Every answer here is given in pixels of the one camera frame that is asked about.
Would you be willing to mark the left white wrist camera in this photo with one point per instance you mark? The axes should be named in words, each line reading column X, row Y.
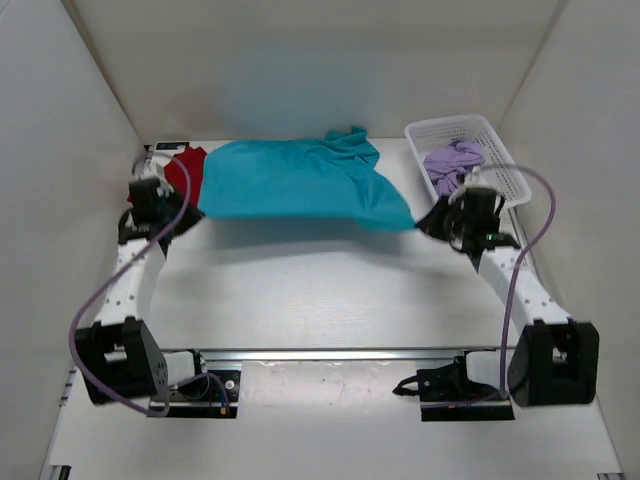
column 148, row 171

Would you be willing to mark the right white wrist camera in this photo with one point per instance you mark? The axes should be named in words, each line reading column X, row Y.
column 465, row 182

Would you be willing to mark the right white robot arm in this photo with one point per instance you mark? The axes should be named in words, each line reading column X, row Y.
column 556, row 357

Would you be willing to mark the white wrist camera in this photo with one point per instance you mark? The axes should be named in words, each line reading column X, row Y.
column 465, row 182
column 148, row 171

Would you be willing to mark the purple t shirt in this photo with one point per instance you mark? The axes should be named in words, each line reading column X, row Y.
column 445, row 165

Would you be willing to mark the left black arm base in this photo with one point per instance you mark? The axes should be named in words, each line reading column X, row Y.
column 201, row 386

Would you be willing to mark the white plastic basket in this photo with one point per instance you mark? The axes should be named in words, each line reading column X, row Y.
column 428, row 135

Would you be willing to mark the blue t shirt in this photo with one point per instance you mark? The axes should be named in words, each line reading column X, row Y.
column 333, row 177

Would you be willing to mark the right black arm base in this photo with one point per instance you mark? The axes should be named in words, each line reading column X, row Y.
column 447, row 394

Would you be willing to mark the black table label sticker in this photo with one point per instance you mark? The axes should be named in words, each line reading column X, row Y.
column 171, row 146

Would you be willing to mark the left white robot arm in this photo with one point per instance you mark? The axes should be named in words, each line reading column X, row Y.
column 117, row 353

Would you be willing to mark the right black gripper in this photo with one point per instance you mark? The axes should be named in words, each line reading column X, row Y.
column 431, row 224

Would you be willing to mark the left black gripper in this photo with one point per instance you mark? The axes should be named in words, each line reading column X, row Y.
column 192, row 217

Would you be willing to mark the red t shirt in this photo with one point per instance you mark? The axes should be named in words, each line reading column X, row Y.
column 187, row 165

